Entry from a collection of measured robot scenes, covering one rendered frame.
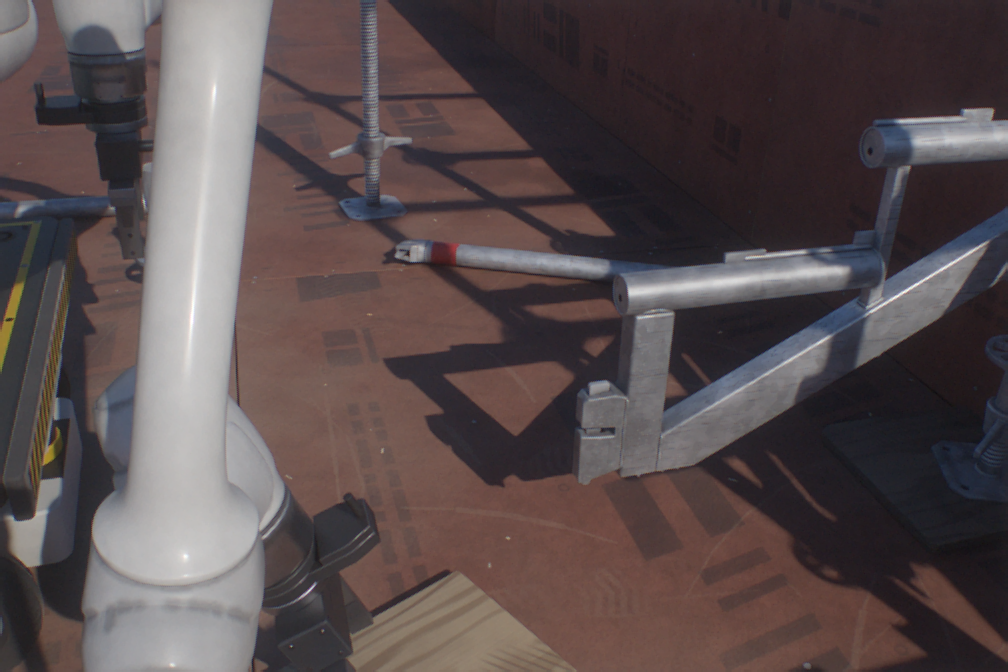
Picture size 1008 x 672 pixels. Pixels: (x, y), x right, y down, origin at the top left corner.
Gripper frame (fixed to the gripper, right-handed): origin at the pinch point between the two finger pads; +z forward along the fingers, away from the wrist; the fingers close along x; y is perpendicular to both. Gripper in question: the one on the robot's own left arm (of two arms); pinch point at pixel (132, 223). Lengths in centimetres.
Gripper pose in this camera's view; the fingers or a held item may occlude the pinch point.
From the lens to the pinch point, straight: 131.7
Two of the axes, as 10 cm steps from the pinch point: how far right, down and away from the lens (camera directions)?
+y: 9.4, -1.2, 3.3
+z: -0.5, 8.7, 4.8
